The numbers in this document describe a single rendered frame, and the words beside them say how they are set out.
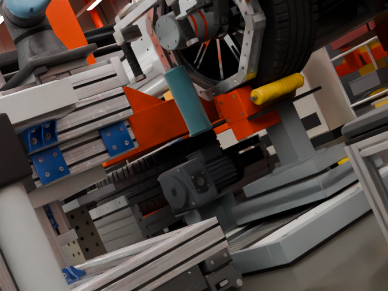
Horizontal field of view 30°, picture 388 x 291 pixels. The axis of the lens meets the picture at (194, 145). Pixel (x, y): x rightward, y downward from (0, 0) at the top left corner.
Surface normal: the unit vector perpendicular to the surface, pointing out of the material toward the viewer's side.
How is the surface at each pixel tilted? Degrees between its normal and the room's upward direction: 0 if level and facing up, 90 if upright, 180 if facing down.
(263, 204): 90
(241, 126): 90
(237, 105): 90
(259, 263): 90
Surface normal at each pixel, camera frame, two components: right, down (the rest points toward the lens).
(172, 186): -0.71, 0.31
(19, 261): -0.20, 0.07
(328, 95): 0.56, -0.27
